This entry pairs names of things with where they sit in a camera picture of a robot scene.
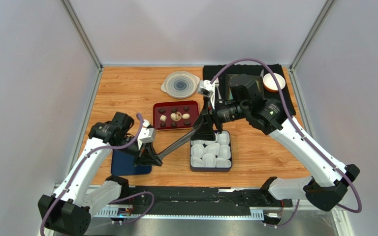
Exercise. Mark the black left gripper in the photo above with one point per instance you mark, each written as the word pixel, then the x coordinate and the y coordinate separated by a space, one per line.
pixel 147 156

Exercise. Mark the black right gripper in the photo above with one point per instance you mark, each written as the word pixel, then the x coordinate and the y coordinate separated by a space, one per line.
pixel 211 119

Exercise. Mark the stainless steel serving tongs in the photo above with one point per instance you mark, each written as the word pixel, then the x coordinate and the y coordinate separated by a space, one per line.
pixel 177 144

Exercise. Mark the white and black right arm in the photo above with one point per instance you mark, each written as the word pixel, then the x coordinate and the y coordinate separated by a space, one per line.
pixel 329 179

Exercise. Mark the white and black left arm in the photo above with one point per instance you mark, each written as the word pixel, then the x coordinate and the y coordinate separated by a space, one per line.
pixel 84 170

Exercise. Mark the oval white chocolate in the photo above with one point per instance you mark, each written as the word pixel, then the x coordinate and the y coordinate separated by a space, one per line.
pixel 186 116

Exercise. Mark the dark chocolate front middle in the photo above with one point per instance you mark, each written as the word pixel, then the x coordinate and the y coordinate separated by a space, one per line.
pixel 173 124

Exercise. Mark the dark blue chocolate box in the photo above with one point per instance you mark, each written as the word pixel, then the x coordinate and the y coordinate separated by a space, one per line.
pixel 222 165

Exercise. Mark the red chocolate tray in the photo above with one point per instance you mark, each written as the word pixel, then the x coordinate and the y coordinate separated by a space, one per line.
pixel 168 106

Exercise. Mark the white cube chocolate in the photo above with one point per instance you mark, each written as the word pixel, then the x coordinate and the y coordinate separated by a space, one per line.
pixel 163 118

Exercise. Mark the dark chocolate back left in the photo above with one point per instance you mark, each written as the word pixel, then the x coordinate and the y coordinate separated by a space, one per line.
pixel 162 111

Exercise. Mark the white paper cup one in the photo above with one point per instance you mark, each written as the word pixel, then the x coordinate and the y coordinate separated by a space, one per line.
pixel 198 142

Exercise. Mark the white paper cup three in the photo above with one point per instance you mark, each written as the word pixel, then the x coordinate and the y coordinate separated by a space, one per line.
pixel 223 138

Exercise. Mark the white paper cup five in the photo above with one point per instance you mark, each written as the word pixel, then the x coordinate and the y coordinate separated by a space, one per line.
pixel 212 149

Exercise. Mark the white paper cup four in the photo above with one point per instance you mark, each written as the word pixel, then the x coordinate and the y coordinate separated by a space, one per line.
pixel 197 150

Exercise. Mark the dark blue box lid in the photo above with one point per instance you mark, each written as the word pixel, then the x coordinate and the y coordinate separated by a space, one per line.
pixel 122 165

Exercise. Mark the white paper cup eight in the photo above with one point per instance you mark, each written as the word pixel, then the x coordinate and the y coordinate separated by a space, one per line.
pixel 224 152

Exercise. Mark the white paper cup seven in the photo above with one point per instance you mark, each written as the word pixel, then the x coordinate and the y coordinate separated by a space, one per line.
pixel 209 160

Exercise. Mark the white paper cup six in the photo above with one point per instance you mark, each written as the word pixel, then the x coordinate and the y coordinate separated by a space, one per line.
pixel 197 162

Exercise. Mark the green square ceramic plate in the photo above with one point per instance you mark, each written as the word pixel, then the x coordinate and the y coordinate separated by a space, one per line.
pixel 245 87

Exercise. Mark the silver fork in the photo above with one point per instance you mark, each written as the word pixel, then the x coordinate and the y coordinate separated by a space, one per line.
pixel 218 91

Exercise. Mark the black placemat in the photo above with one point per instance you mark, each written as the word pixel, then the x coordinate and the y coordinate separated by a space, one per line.
pixel 209 71

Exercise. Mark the translucent round lid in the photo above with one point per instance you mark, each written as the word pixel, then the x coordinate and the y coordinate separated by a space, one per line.
pixel 180 84

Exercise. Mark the white and orange bowl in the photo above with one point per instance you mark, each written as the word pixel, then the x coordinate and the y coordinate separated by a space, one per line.
pixel 270 84

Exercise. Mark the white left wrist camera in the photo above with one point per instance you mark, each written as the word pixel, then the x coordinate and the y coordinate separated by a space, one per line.
pixel 147 134

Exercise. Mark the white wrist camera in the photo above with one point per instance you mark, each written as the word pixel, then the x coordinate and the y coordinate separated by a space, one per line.
pixel 207 89
pixel 147 134

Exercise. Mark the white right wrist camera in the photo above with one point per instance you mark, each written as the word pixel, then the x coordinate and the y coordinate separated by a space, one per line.
pixel 207 89

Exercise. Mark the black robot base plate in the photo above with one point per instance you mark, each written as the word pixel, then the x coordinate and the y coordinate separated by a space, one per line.
pixel 193 201

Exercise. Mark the aluminium frame rail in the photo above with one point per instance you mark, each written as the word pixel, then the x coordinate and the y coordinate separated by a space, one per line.
pixel 181 202

